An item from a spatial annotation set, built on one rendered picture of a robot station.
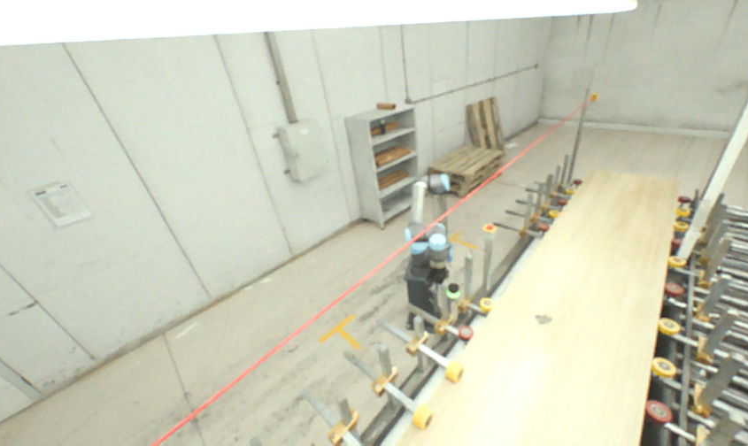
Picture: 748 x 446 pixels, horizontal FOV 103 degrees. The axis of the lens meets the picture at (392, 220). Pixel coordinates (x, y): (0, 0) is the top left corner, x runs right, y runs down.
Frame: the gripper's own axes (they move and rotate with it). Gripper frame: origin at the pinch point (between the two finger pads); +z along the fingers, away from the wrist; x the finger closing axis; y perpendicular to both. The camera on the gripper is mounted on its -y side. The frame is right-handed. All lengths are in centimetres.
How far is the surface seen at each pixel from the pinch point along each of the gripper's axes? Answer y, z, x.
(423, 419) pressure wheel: -59, 3, -32
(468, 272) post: 20.3, -5.4, -8.8
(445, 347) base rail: -9.2, 30.8, -10.7
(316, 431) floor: -77, 101, 54
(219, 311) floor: -74, 101, 238
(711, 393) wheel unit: 22, 8, -116
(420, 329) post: -29.5, -4.3, -9.5
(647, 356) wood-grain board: 30, 11, -96
